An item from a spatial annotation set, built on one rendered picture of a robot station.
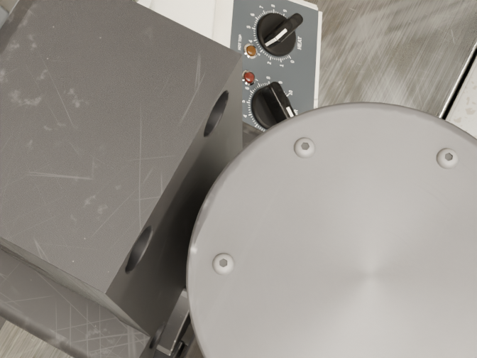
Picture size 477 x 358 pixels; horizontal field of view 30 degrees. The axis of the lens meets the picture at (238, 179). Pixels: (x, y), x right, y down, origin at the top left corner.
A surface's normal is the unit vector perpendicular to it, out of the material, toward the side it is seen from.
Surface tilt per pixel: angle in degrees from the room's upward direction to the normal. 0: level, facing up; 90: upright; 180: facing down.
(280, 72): 30
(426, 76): 0
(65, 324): 1
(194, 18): 0
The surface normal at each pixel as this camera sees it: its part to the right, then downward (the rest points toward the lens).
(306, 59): 0.50, -0.19
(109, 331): 0.00, -0.26
